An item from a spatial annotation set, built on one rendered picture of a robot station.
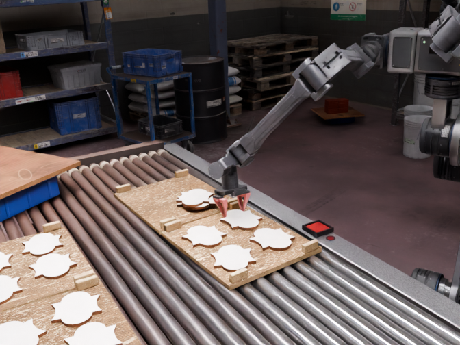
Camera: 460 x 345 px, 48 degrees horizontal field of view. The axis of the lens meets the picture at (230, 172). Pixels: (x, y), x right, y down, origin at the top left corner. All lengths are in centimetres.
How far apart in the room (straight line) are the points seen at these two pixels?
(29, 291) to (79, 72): 459
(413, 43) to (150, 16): 535
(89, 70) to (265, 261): 472
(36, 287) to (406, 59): 146
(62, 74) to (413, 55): 446
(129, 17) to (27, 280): 555
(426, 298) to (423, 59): 89
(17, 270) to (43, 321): 30
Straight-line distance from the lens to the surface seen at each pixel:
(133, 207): 198
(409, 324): 140
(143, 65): 513
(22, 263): 173
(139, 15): 698
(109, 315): 140
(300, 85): 157
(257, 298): 144
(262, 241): 165
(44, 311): 148
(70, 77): 596
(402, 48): 202
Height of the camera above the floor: 174
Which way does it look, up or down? 21 degrees down
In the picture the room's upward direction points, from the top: 2 degrees counter-clockwise
